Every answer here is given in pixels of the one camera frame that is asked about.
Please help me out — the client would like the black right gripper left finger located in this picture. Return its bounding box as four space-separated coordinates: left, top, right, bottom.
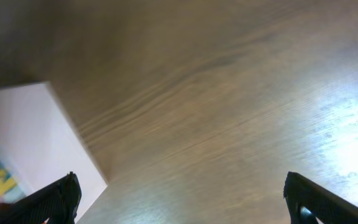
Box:
0 172 81 224

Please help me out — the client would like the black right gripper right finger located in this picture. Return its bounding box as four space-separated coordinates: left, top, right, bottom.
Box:
283 172 358 224

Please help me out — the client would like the pink open cardboard box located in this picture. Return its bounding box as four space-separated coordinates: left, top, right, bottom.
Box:
0 82 107 221

